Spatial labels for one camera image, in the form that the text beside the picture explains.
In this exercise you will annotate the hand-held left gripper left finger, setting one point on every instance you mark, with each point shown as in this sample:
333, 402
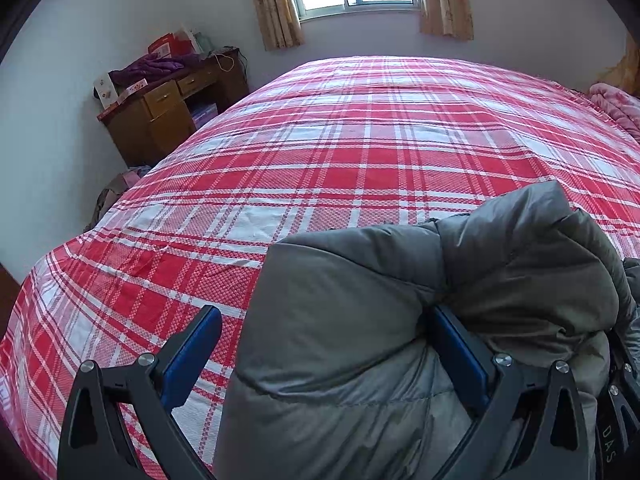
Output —
192, 355

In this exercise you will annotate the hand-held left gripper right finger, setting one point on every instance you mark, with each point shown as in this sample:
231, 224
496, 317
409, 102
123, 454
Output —
460, 360

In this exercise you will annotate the grey padded jacket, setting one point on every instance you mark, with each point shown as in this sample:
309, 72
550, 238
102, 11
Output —
350, 310

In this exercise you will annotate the pile of clothes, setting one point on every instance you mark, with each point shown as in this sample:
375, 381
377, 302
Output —
112, 195

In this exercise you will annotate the wooden door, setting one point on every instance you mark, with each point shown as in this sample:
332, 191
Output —
7, 300

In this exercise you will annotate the red plaid bed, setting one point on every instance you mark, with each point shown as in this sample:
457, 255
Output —
350, 150

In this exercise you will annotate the stack of books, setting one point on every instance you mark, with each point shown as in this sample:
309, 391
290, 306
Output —
205, 116

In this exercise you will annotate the wooden desk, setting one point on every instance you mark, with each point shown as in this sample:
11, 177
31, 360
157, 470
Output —
160, 115

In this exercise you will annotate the flat white box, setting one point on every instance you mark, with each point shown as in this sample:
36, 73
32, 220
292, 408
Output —
132, 89

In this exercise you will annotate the white printed box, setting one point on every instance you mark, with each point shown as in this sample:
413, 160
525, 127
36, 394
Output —
106, 91

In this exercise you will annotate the purple cloth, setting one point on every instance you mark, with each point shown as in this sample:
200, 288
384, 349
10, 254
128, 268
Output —
150, 69

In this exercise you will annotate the pink blanket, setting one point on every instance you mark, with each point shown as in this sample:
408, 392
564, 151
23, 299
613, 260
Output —
617, 105

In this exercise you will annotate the red box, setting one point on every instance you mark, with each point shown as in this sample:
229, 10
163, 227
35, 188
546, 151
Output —
167, 45

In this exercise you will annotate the yellow cloth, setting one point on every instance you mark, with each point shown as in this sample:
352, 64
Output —
627, 67

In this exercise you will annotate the yellow patterned curtain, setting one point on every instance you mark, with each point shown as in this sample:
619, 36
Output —
275, 5
445, 0

